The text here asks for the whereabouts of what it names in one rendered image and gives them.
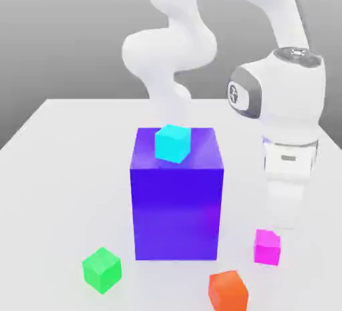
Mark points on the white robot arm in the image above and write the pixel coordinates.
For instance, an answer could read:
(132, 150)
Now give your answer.
(294, 89)

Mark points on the small orange cube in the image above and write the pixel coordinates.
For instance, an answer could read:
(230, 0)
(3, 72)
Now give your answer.
(227, 292)

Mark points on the large blue box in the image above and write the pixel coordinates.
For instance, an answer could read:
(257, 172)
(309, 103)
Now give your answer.
(176, 209)

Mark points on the small magenta cube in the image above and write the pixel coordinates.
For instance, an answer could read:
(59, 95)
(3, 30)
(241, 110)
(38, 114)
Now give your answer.
(267, 249)

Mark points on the small cyan cube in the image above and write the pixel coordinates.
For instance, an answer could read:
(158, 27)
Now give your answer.
(171, 145)

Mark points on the small green cube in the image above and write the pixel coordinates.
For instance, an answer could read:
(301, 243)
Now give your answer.
(101, 271)

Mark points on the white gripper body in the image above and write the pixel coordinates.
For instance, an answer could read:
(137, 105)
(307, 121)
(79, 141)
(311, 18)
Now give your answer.
(286, 201)

